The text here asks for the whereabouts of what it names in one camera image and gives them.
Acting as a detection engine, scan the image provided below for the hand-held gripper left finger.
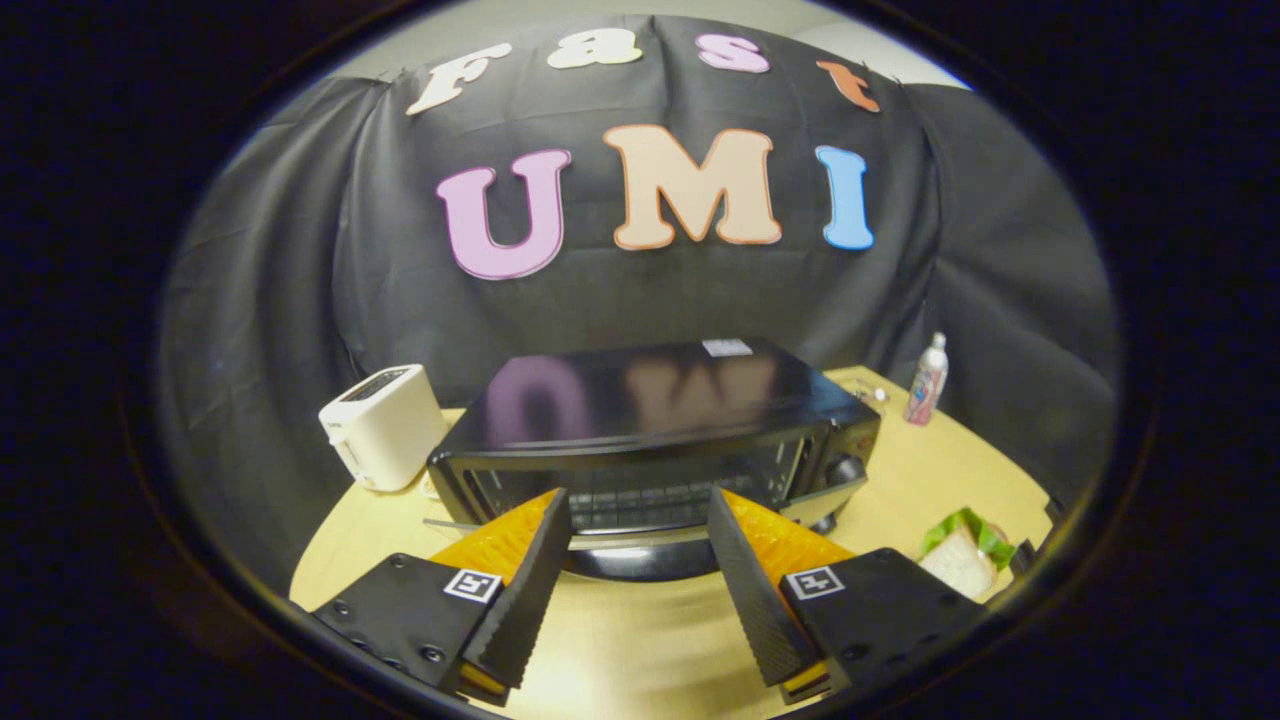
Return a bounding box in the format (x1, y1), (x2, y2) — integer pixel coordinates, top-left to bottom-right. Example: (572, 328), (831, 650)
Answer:
(312, 488), (572, 703)

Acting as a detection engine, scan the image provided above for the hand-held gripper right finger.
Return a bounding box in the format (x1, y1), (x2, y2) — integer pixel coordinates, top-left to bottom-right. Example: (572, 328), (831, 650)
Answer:
(708, 488), (986, 704)

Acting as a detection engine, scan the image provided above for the lettuce sandwich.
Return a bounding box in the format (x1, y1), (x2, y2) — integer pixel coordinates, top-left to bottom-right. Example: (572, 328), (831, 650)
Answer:
(918, 507), (1019, 601)

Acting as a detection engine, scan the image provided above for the black toaster oven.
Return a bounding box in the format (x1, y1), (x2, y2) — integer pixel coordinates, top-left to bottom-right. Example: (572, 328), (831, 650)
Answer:
(427, 338), (883, 583)

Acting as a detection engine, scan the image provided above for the white toaster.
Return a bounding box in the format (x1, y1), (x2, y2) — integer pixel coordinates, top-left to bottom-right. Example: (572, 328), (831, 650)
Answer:
(318, 363), (451, 493)

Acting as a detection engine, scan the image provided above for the plastic bottle with pink label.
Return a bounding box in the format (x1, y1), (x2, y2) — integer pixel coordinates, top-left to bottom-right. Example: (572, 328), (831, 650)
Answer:
(905, 332), (949, 427)

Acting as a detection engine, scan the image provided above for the black backdrop cloth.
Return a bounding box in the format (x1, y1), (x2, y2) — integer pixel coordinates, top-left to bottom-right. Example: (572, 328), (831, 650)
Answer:
(160, 15), (1119, 591)

